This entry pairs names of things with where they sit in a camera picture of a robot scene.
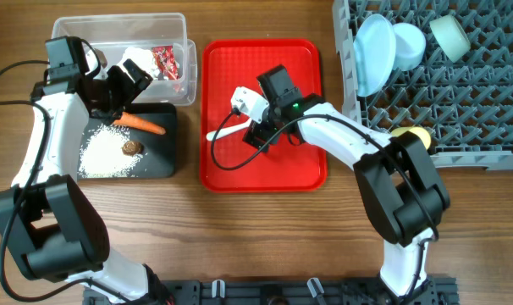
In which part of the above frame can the yellow plastic cup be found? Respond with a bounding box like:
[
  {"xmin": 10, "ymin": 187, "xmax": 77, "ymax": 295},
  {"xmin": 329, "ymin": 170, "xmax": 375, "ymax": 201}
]
[{"xmin": 390, "ymin": 126, "xmax": 432, "ymax": 150}]

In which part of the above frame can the black plastic tray bin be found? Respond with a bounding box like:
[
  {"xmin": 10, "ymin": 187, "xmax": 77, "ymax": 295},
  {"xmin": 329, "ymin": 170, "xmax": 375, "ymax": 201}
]
[{"xmin": 80, "ymin": 103, "xmax": 178, "ymax": 178}]

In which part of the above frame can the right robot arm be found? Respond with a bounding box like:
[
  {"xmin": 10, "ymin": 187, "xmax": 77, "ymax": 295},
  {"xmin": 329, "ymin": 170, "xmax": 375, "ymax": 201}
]
[{"xmin": 231, "ymin": 65, "xmax": 450, "ymax": 302}]

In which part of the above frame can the brown walnut shell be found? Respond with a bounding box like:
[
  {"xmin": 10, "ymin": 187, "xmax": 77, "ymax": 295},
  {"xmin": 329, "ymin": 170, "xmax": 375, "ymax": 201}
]
[{"xmin": 122, "ymin": 141, "xmax": 144, "ymax": 156}]

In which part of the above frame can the white plastic spoon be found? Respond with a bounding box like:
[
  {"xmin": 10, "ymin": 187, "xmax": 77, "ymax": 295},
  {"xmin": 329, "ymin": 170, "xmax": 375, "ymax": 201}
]
[{"xmin": 206, "ymin": 119, "xmax": 252, "ymax": 141}]

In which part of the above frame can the small light blue bowl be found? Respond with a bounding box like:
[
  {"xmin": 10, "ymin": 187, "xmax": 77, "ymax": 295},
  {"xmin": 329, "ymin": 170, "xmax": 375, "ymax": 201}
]
[{"xmin": 393, "ymin": 23, "xmax": 426, "ymax": 71}]

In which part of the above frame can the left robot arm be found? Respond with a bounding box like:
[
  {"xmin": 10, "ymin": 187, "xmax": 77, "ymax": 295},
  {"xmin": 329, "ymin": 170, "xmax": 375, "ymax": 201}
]
[{"xmin": 0, "ymin": 36, "xmax": 175, "ymax": 304}]

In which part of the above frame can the large light blue plate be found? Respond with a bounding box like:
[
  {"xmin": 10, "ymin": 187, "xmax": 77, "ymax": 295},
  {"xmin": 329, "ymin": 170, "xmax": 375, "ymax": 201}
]
[{"xmin": 354, "ymin": 14, "xmax": 396, "ymax": 97}]

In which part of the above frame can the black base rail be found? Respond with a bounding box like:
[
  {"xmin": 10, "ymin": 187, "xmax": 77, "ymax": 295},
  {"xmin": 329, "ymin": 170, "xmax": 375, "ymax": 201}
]
[{"xmin": 82, "ymin": 276, "xmax": 461, "ymax": 305}]

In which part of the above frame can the red snack wrapper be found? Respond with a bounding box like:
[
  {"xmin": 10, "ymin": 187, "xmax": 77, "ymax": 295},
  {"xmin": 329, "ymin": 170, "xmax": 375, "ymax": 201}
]
[{"xmin": 152, "ymin": 46, "xmax": 179, "ymax": 80}]

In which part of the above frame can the green bowl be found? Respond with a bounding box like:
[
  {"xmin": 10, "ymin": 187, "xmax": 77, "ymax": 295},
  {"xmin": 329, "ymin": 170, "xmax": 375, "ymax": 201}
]
[{"xmin": 429, "ymin": 14, "xmax": 471, "ymax": 63}]

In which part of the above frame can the red serving tray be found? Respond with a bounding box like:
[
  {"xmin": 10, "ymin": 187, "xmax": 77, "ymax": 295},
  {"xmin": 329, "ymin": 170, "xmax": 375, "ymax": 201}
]
[{"xmin": 200, "ymin": 38, "xmax": 328, "ymax": 192}]

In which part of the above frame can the clear plastic bin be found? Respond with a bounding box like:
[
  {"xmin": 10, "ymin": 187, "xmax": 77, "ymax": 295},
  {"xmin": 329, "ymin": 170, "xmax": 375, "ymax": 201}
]
[{"xmin": 52, "ymin": 13, "xmax": 198, "ymax": 107}]

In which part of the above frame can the orange carrot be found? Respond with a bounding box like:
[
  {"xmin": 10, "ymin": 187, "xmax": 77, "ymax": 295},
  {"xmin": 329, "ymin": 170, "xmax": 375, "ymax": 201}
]
[{"xmin": 113, "ymin": 112, "xmax": 166, "ymax": 136}]

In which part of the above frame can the white rice pile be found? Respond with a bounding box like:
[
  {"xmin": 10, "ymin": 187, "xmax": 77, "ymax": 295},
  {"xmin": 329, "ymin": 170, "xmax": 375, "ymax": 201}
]
[{"xmin": 78, "ymin": 124, "xmax": 142, "ymax": 179}]

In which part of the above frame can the grey dishwasher rack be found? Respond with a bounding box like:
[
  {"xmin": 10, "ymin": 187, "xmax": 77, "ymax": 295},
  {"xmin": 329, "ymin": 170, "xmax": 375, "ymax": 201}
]
[{"xmin": 332, "ymin": 0, "xmax": 513, "ymax": 170}]

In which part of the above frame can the white tissue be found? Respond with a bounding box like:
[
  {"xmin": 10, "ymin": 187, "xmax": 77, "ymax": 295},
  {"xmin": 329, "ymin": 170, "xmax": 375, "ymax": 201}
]
[{"xmin": 118, "ymin": 47, "xmax": 160, "ymax": 80}]

